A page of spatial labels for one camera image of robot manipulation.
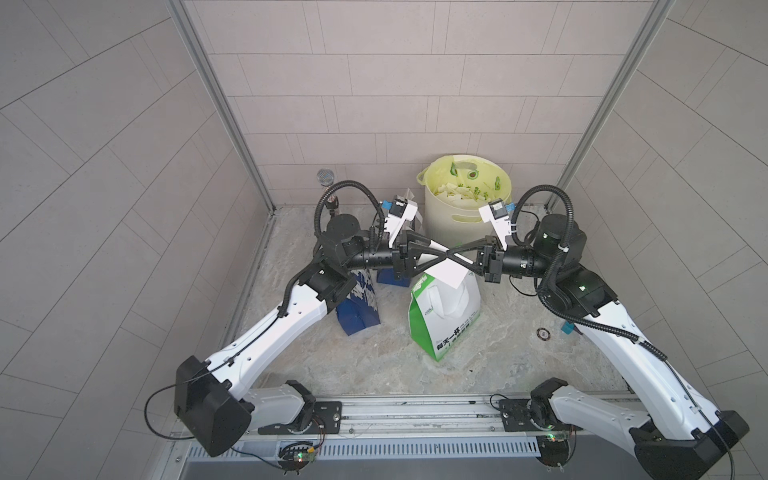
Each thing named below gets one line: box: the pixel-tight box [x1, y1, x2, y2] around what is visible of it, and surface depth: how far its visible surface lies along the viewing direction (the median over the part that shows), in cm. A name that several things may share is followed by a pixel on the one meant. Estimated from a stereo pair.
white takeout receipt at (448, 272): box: [424, 258, 469, 289], surface depth 57 cm
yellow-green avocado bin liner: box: [425, 155, 512, 207], surface depth 98 cm
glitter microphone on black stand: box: [317, 168, 339, 217], surface depth 84 cm
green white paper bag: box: [408, 271, 482, 361], surface depth 74 cm
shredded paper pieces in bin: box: [434, 182, 491, 206], surface depth 102 cm
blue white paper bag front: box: [335, 268, 381, 336], surface depth 82 cm
